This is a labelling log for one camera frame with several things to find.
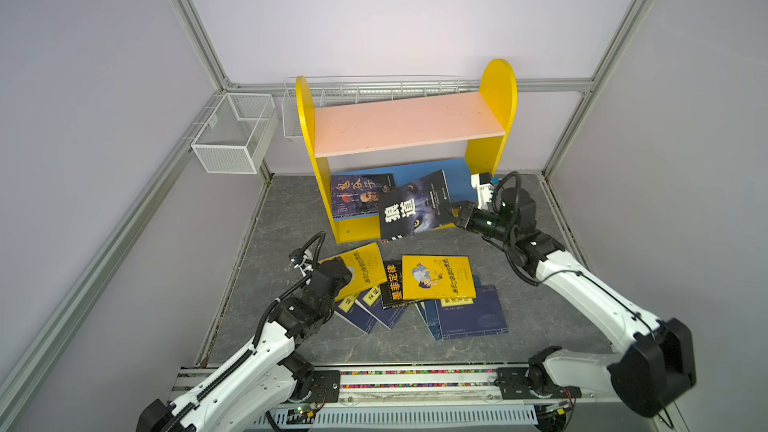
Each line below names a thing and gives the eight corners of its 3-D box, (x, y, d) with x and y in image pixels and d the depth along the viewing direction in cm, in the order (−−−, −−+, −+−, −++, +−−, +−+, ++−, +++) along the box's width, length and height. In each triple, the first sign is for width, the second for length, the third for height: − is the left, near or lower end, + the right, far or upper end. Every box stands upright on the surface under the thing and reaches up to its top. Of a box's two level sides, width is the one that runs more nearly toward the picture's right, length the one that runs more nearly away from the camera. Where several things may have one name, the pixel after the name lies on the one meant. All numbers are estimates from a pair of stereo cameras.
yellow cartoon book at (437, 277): (402, 304, 89) (402, 298, 84) (402, 261, 98) (402, 253, 94) (472, 304, 89) (476, 297, 84) (465, 261, 98) (468, 253, 93)
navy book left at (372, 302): (357, 302, 89) (356, 298, 87) (372, 285, 92) (371, 281, 90) (390, 329, 84) (390, 326, 82) (404, 310, 87) (405, 306, 85)
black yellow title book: (380, 309, 87) (379, 305, 84) (381, 264, 96) (381, 260, 93) (406, 309, 87) (406, 305, 84) (405, 264, 96) (405, 260, 93)
